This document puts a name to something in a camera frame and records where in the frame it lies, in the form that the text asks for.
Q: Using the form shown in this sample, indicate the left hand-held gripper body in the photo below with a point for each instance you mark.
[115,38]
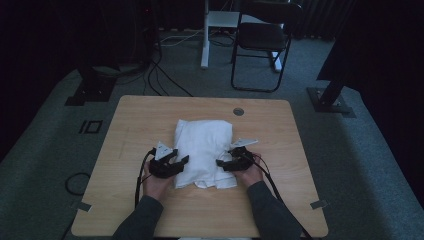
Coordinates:
[163,166]

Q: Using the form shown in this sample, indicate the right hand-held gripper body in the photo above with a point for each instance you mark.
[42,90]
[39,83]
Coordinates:
[241,158]

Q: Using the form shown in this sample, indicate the white skirt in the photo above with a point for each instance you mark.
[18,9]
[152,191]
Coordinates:
[203,150]

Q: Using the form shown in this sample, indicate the person's right hand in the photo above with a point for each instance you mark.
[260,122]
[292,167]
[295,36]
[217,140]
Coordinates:
[251,175]

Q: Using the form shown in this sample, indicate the person's left hand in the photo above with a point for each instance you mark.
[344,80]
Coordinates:
[156,188]

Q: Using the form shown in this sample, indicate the black floor tape mark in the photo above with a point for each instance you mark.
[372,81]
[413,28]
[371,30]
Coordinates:
[91,127]

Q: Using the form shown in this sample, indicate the grey tape piece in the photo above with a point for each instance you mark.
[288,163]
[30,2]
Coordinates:
[83,206]
[319,204]

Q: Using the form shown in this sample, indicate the black folding chair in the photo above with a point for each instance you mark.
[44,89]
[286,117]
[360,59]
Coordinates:
[261,36]

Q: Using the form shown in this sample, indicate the dark equipment rack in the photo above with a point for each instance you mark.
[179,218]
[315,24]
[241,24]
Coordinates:
[133,30]

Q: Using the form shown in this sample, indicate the dark curtain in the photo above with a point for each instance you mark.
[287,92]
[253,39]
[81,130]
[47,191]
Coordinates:
[383,66]

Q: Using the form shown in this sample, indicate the black stand base plate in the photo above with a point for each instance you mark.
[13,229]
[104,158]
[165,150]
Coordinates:
[91,91]

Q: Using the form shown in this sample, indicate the black stand with base plate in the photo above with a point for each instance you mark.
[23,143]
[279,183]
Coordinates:
[328,100]

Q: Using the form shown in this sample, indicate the white desk frame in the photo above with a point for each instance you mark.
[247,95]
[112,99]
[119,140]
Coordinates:
[205,43]

